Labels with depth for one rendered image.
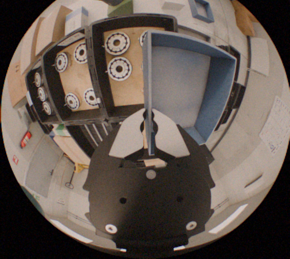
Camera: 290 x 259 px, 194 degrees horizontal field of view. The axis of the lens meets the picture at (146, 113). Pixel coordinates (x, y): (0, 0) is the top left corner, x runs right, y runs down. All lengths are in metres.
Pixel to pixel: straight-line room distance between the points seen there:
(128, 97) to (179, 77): 0.30
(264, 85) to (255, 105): 0.61
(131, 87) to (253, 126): 3.06
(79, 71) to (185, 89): 0.46
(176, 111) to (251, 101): 2.93
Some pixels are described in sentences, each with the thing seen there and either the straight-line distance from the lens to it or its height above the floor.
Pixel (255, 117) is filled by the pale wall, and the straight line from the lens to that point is 3.03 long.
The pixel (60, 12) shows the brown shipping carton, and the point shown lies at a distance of 0.77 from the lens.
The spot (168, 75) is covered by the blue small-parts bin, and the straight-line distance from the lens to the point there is 0.17.
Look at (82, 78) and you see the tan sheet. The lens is 0.48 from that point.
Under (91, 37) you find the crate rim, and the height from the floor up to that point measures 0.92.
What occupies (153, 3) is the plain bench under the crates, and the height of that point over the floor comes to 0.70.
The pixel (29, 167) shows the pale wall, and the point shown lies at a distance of 3.31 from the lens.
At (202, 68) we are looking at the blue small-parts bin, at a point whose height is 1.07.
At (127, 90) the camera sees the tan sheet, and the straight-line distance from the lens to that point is 0.41.
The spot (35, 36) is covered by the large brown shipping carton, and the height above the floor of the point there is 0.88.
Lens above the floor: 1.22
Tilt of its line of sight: 57 degrees down
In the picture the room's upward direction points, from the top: 170 degrees clockwise
